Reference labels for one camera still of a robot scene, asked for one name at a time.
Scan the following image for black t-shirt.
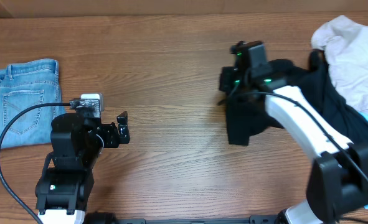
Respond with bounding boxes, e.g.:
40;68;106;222
221;47;368;152

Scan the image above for beige crumpled garment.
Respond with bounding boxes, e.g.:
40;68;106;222
311;16;368;114

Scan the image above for folded light blue jeans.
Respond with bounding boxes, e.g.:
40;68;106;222
0;58;66;149

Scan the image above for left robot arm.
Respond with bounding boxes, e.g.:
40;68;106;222
35;111;130;223

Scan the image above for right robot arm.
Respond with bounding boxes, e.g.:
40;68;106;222
219;41;368;223

